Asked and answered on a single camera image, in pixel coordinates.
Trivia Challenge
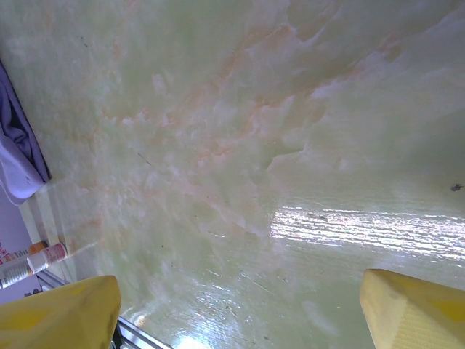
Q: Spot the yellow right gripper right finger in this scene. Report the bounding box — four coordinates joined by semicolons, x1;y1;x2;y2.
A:
359;268;465;349

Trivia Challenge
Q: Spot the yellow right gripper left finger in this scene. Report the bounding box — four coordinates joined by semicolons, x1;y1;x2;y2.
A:
0;275;123;349

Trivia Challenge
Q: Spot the purple t-shirt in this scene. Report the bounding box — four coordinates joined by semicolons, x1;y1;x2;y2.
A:
0;60;51;207

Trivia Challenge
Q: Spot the white bottle with printed label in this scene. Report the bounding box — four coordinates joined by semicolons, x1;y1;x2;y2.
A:
0;255;34;291

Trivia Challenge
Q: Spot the small white bottle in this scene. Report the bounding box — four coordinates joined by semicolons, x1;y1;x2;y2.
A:
27;242;68;274

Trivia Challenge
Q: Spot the aluminium extrusion frame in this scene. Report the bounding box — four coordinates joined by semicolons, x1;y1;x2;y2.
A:
34;270;171;349

